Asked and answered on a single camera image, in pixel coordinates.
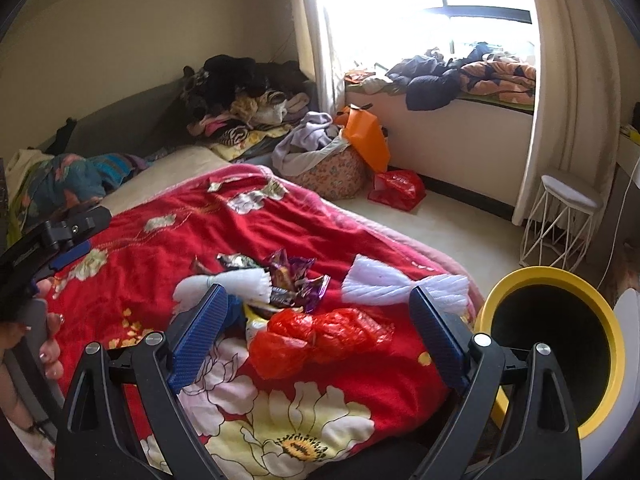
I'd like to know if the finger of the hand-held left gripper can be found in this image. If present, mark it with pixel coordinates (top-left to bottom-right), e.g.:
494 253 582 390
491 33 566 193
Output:
42 205 113 272

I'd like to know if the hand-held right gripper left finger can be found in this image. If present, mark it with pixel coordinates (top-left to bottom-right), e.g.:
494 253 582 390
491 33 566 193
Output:
55 282 236 480

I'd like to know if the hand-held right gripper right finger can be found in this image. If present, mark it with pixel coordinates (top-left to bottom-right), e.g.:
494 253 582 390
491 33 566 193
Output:
407 286 583 480

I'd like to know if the yellow snack packet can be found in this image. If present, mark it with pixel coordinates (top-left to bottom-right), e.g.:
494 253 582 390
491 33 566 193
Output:
243 302 274 347

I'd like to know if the yellow rimmed black bin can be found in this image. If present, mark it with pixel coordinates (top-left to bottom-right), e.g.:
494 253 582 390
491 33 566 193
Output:
472 266 627 441

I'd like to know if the red plastic bag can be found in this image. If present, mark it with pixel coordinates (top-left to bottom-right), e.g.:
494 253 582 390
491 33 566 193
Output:
248 308 396 380

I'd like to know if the person's left forearm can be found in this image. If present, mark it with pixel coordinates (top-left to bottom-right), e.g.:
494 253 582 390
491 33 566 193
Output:
9 410 57 477

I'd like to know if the person's left hand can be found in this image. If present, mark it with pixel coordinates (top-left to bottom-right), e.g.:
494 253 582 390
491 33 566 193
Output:
0 280 67 428

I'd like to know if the teal floral cloth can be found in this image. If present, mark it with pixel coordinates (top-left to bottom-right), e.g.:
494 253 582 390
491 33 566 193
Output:
22 152 147 227

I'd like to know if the silver candy wrapper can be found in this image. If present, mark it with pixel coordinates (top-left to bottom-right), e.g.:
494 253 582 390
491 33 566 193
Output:
216 252 259 274

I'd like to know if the red floral blanket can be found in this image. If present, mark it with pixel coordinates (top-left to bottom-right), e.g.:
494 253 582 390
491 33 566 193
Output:
37 162 486 480

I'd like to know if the purple candy wrapper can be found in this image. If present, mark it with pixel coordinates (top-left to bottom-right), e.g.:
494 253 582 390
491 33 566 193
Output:
270 275 331 313
262 249 317 282

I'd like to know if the small black object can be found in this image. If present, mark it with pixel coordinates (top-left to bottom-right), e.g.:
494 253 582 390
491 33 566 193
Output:
54 117 79 154

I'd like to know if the beige mattress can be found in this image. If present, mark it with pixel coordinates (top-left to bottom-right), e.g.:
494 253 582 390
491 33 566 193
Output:
97 147 232 217

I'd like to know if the grey headboard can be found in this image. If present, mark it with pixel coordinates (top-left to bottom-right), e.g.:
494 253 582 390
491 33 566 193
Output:
37 79 321 162

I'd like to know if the red shopping bag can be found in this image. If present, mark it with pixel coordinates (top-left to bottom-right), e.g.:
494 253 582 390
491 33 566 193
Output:
368 170 427 212

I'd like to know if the white window seat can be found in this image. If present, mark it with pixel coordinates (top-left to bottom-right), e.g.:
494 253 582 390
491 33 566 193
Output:
345 82 537 212

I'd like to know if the grey garment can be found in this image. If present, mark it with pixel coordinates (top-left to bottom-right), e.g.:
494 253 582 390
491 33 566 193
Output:
272 111 347 178

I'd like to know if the orange paper bag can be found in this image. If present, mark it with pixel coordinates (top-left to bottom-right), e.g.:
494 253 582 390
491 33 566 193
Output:
335 105 391 173

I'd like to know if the pile of clothes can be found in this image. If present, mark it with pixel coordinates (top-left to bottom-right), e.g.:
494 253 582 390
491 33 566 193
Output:
180 54 317 162

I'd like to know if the dark puffer jacket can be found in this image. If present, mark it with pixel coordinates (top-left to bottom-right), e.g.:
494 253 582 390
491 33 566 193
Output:
387 42 501 112

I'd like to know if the orange patterned quilt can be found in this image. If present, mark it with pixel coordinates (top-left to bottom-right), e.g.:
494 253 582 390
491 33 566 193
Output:
459 57 537 105

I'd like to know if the small clothes heap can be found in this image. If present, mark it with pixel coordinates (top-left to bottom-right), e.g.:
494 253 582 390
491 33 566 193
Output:
345 64 402 97

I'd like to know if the cream curtain beside desk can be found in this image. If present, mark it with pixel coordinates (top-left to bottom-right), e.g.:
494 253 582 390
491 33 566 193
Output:
512 0 635 226

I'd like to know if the cream curtain beside bed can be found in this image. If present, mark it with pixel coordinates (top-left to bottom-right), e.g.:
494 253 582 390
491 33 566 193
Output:
287 0 347 117

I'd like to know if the window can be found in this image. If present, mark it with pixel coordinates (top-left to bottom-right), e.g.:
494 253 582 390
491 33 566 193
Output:
322 0 540 68

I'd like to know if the white wire stool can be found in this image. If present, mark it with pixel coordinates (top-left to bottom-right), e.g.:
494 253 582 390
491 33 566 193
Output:
519 174 604 269

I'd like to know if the white cable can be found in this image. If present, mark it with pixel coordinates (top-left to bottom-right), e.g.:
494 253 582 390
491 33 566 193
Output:
597 159 640 287

